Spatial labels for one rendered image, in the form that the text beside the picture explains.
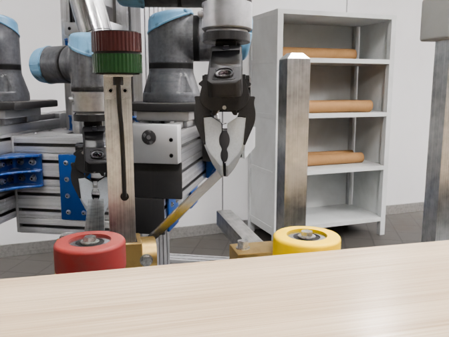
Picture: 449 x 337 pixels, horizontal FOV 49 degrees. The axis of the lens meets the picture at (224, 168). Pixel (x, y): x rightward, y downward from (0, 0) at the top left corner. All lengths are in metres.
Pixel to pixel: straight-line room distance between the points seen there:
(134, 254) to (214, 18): 0.35
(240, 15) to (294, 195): 0.27
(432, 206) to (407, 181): 3.58
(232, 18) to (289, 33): 2.99
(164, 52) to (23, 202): 0.56
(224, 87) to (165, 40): 0.64
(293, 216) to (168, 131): 0.47
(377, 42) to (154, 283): 3.44
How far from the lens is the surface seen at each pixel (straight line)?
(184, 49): 1.26
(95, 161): 0.90
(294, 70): 0.70
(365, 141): 3.88
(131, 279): 0.48
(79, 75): 0.97
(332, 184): 3.98
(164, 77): 1.25
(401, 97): 4.29
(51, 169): 1.38
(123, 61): 0.60
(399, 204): 4.44
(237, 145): 0.72
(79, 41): 0.98
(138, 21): 1.48
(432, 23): 0.84
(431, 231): 0.87
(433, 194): 0.86
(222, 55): 0.70
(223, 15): 0.72
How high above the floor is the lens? 1.08
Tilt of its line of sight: 10 degrees down
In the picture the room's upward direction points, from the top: straight up
